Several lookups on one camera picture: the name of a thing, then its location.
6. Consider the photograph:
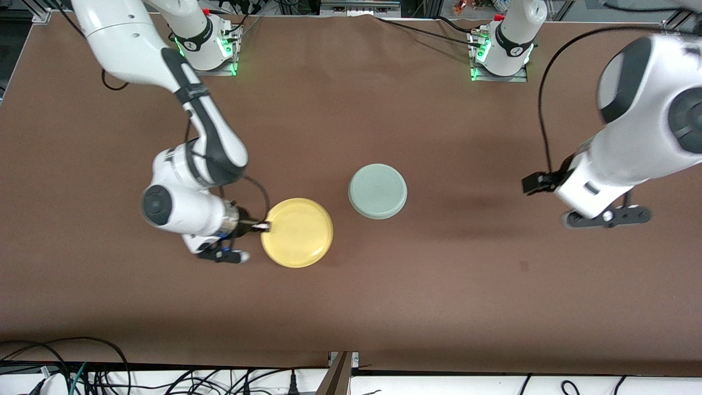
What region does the aluminium frame corner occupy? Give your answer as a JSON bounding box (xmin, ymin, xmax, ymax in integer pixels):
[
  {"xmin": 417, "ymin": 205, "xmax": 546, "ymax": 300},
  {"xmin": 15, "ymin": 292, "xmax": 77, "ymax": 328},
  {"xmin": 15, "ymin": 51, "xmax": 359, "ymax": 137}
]
[
  {"xmin": 661, "ymin": 8, "xmax": 687, "ymax": 38},
  {"xmin": 22, "ymin": 0, "xmax": 53, "ymax": 26}
]

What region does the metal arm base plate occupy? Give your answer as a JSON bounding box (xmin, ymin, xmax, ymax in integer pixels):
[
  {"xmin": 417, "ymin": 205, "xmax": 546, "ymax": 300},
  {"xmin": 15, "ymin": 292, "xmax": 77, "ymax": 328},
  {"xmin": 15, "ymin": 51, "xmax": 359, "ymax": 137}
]
[
  {"xmin": 471, "ymin": 30, "xmax": 528, "ymax": 83},
  {"xmin": 181, "ymin": 22, "xmax": 238, "ymax": 76}
]

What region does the green cable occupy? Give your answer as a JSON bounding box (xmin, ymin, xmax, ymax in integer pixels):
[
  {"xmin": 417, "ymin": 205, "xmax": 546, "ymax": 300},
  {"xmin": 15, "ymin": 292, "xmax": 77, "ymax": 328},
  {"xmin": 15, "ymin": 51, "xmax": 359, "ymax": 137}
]
[{"xmin": 70, "ymin": 362, "xmax": 87, "ymax": 395}]

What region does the white side table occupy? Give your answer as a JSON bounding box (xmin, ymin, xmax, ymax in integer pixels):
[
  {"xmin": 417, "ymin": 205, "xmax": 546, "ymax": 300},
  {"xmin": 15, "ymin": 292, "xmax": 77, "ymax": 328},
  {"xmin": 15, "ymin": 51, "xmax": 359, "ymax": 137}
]
[{"xmin": 0, "ymin": 362, "xmax": 702, "ymax": 395}]

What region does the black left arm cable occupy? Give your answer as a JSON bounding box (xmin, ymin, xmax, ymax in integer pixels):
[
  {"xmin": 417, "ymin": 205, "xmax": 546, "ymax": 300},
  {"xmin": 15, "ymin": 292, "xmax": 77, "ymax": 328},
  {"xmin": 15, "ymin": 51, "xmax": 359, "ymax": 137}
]
[{"xmin": 537, "ymin": 25, "xmax": 702, "ymax": 173}]

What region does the long black table cable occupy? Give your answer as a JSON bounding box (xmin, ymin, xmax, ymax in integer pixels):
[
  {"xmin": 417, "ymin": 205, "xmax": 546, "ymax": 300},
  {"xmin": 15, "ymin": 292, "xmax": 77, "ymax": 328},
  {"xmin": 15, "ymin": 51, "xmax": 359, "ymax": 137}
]
[{"xmin": 376, "ymin": 16, "xmax": 479, "ymax": 47}]

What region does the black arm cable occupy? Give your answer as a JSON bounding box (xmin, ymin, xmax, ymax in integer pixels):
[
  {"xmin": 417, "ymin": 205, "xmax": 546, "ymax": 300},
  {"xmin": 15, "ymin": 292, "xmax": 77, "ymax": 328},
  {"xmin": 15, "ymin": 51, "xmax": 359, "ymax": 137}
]
[
  {"xmin": 537, "ymin": 25, "xmax": 702, "ymax": 173},
  {"xmin": 100, "ymin": 69, "xmax": 273, "ymax": 232}
]

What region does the white rounded device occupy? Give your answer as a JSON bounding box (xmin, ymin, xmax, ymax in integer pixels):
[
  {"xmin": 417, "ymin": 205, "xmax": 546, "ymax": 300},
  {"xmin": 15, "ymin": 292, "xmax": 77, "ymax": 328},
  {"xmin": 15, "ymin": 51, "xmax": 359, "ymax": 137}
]
[{"xmin": 38, "ymin": 373, "xmax": 70, "ymax": 395}]

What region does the yellow round plate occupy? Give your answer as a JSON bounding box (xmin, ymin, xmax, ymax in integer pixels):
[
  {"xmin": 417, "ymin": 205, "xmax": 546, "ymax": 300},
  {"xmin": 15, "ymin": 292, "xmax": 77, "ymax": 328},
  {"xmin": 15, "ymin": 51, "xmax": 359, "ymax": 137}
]
[{"xmin": 261, "ymin": 197, "xmax": 334, "ymax": 269}]

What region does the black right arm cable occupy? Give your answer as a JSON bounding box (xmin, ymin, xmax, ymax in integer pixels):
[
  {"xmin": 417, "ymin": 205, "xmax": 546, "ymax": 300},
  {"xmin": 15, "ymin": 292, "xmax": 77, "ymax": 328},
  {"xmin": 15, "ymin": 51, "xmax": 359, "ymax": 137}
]
[{"xmin": 100, "ymin": 69, "xmax": 273, "ymax": 232}]

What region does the black looped cable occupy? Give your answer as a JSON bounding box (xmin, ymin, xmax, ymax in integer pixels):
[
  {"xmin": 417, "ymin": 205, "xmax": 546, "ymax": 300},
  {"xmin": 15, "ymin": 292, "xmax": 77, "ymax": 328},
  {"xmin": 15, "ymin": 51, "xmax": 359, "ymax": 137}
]
[{"xmin": 0, "ymin": 336, "xmax": 131, "ymax": 395}]

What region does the pale green round plate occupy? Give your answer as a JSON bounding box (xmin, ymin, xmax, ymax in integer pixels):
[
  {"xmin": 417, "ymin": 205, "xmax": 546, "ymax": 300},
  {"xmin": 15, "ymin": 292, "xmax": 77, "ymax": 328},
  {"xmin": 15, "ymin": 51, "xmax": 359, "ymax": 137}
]
[{"xmin": 348, "ymin": 163, "xmax": 408, "ymax": 221}]

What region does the brown table cover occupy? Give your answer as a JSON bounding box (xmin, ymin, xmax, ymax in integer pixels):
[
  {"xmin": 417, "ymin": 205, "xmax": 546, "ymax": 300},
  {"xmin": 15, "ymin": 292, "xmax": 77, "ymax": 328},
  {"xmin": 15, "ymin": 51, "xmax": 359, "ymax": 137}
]
[{"xmin": 0, "ymin": 11, "xmax": 702, "ymax": 369}]

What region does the aluminium profile post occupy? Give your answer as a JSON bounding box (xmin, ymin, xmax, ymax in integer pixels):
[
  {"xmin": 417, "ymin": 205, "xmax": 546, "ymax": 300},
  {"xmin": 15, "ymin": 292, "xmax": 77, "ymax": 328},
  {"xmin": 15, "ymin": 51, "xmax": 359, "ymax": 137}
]
[{"xmin": 315, "ymin": 351, "xmax": 360, "ymax": 395}]

